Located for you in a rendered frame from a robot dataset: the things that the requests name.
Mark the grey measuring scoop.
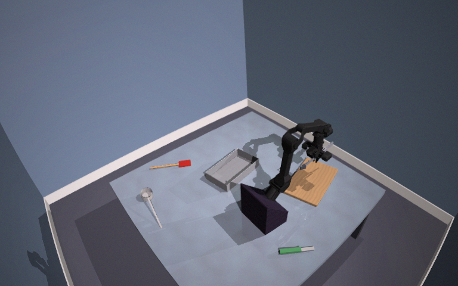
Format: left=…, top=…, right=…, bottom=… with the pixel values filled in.
left=140, top=188, right=162, bottom=228

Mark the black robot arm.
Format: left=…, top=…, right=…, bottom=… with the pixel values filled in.
left=262, top=119, right=333, bottom=202

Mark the light brown wooden board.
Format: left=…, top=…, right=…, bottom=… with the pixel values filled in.
left=284, top=161, right=338, bottom=207

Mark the red spatula with wooden handle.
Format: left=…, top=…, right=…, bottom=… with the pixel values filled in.
left=151, top=160, right=191, bottom=169

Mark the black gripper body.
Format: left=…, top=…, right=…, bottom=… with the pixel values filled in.
left=302, top=140, right=332, bottom=161

